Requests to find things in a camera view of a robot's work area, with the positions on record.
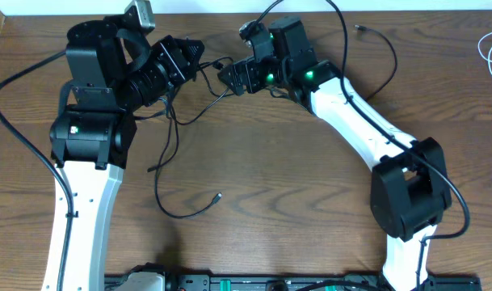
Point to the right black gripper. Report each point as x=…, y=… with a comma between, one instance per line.
x=250, y=66

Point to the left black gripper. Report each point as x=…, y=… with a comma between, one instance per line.
x=173, y=61

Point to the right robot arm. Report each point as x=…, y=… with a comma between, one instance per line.
x=408, y=194

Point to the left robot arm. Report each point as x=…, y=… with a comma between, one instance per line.
x=115, y=71

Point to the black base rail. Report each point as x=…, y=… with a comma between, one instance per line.
x=155, y=277

